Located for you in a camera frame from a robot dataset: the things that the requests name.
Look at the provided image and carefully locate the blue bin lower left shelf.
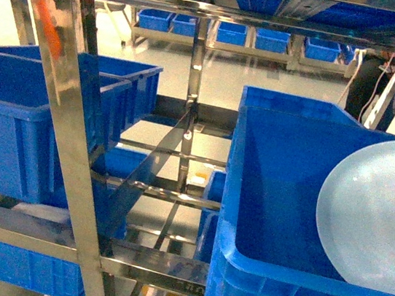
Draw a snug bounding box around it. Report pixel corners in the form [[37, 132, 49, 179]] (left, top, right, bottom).
[[0, 243, 85, 296]]

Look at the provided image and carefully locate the stainless steel shelf rack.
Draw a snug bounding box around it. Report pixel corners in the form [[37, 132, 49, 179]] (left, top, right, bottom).
[[0, 0, 395, 296]]

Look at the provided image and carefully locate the distant blue bin four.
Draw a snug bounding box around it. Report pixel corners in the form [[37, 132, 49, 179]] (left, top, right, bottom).
[[254, 28, 291, 54]]

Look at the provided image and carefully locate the white plastic bag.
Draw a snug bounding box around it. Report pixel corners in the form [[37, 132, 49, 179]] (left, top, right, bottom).
[[12, 202, 71, 225]]

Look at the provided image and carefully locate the large blue bin left shelf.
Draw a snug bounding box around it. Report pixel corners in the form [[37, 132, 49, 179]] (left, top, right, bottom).
[[0, 50, 136, 216]]

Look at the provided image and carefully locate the distant blue bin two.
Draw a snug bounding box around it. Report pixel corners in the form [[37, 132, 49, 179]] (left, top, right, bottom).
[[171, 14, 197, 37]]

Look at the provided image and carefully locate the distant blue bin one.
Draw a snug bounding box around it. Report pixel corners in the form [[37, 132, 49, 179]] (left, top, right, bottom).
[[138, 9, 175, 32]]

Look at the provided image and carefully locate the blue bin lower right shelf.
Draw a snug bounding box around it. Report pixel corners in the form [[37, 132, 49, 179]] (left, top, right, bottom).
[[194, 171, 226, 263]]

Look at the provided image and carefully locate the blue target crate right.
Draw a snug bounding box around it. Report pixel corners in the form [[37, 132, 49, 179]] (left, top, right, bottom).
[[205, 86, 394, 296]]

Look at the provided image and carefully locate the distant blue bin five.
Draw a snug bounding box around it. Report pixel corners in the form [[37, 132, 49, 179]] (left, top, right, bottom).
[[304, 38, 341, 63]]

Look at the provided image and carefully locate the person in black clothes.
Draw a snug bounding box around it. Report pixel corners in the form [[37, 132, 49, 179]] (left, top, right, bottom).
[[344, 49, 395, 131]]

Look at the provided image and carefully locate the light blue round plate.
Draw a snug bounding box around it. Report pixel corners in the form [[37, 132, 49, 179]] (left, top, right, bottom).
[[316, 141, 395, 295]]

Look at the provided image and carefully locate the distant blue bin three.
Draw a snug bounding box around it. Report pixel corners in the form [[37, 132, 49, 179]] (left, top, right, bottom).
[[216, 22, 249, 46]]

